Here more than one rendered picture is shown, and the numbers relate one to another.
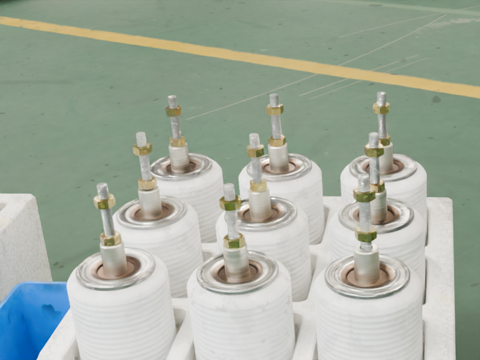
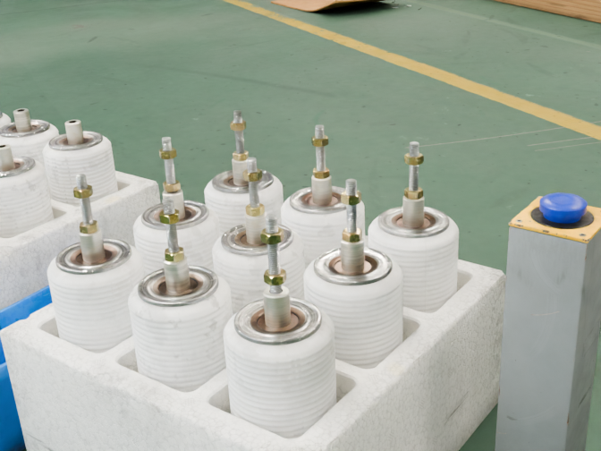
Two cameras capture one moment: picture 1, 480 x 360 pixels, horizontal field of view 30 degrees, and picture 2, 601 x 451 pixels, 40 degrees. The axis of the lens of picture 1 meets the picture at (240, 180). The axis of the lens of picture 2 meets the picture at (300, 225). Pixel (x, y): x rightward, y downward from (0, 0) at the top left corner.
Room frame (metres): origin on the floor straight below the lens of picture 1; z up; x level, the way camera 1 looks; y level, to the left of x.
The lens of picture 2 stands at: (0.13, -0.37, 0.62)
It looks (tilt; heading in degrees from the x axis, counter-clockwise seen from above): 25 degrees down; 23
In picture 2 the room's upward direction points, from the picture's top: 3 degrees counter-clockwise
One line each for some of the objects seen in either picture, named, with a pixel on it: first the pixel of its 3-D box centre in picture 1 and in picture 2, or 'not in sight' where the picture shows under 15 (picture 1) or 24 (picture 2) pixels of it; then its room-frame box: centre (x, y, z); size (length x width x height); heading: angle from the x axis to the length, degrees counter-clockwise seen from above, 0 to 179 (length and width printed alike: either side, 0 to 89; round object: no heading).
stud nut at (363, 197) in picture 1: (364, 193); (272, 235); (0.69, -0.10, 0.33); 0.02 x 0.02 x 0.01; 38
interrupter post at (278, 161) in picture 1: (278, 157); (321, 190); (0.94, -0.05, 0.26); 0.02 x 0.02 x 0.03
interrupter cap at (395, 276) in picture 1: (367, 276); (277, 320); (0.69, -0.10, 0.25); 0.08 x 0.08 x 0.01
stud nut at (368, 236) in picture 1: (365, 233); (275, 276); (0.69, -0.10, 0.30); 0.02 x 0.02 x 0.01; 38
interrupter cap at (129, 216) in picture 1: (151, 213); (174, 216); (0.86, 0.10, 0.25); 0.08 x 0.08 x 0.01
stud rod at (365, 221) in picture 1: (365, 215); (274, 258); (0.69, -0.10, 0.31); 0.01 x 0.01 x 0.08
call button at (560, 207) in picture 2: not in sight; (562, 210); (0.83, -0.32, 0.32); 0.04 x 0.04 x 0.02
